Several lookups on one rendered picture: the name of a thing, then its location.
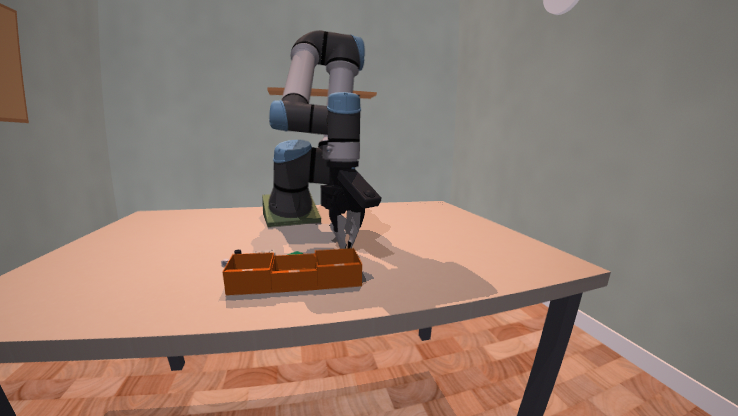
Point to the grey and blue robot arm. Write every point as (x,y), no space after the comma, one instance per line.
(295,163)

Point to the orange rack of bins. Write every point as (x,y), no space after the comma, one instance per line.
(244,279)

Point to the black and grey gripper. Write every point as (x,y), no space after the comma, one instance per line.
(336,196)

